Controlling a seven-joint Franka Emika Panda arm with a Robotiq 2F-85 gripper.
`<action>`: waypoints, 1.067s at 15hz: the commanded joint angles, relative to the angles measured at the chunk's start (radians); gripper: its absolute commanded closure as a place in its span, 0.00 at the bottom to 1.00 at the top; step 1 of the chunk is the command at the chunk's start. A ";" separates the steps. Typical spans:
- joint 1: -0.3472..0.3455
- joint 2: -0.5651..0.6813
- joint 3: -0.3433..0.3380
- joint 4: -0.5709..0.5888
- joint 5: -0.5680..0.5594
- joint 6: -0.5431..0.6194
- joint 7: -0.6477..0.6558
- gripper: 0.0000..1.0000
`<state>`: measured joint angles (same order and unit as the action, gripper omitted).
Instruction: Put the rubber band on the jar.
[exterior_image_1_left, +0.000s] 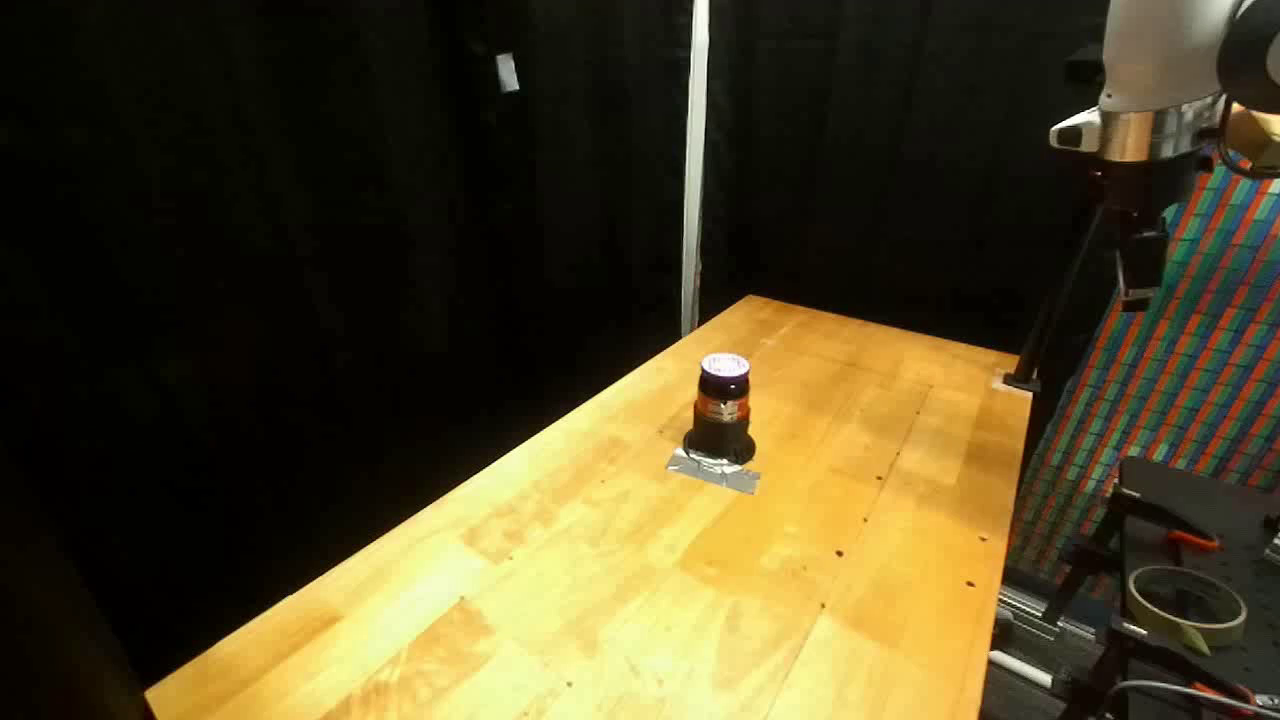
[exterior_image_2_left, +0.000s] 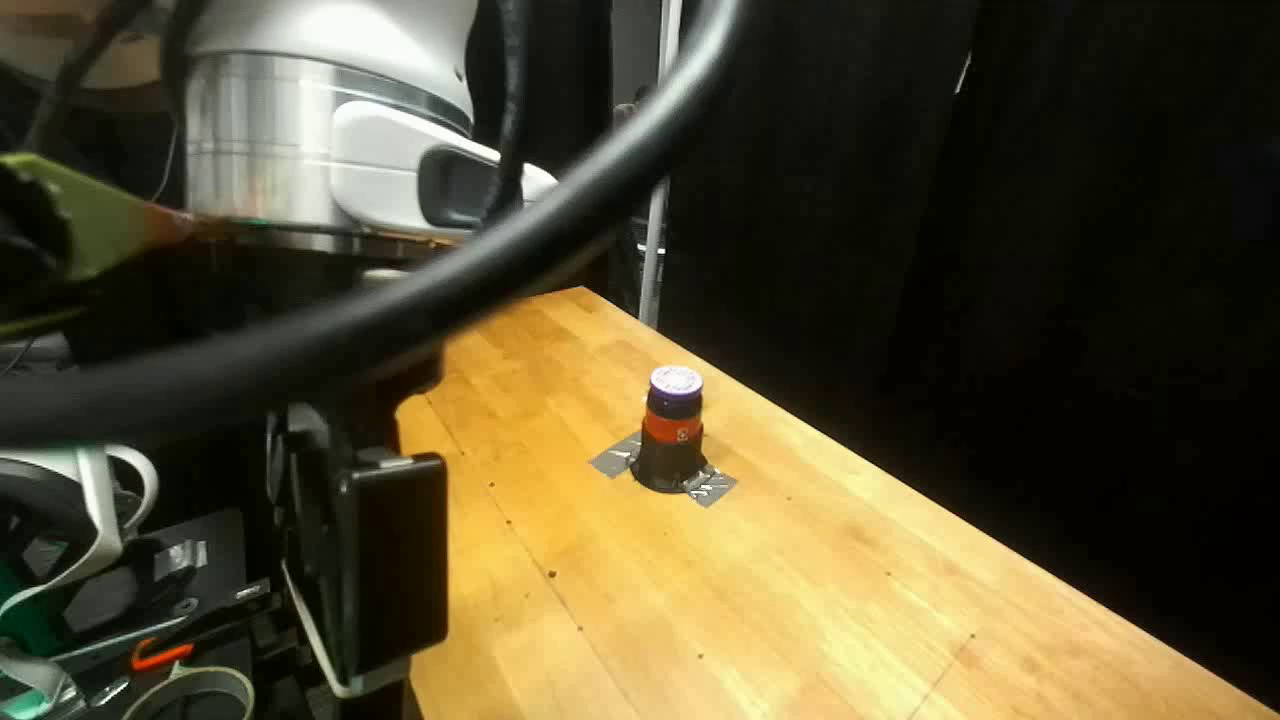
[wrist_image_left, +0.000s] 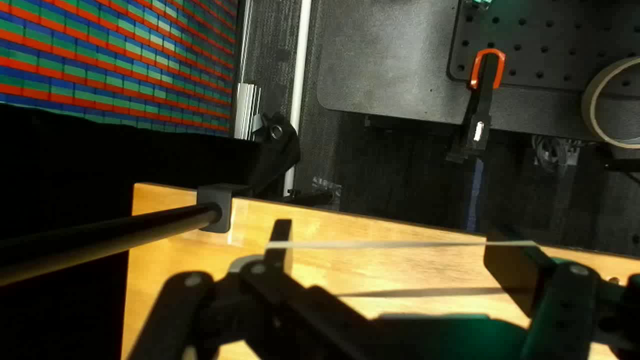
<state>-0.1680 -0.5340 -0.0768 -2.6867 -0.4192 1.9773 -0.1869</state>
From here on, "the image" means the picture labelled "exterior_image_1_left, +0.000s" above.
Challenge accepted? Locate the dark jar with white lid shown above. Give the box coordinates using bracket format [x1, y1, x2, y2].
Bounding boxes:
[695, 351, 753, 425]

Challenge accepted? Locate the black round jar holder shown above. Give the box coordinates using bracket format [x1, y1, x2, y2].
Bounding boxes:
[682, 416, 758, 467]

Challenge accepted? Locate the colourful striped cloth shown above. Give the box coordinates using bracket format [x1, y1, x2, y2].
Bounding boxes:
[1006, 148, 1280, 603]

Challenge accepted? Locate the roll of beige tape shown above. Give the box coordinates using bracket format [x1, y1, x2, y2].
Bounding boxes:
[1126, 564, 1249, 657]

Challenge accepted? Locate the white vertical pole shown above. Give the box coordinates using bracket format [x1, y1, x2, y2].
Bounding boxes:
[680, 0, 712, 338]

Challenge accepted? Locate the grey tape patch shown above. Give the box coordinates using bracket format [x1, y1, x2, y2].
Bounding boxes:
[666, 446, 762, 497]

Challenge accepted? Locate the aluminium rail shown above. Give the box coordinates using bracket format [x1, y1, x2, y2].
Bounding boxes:
[986, 584, 1109, 693]

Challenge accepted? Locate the white cable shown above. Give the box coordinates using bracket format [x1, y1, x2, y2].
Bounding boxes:
[1098, 678, 1280, 719]

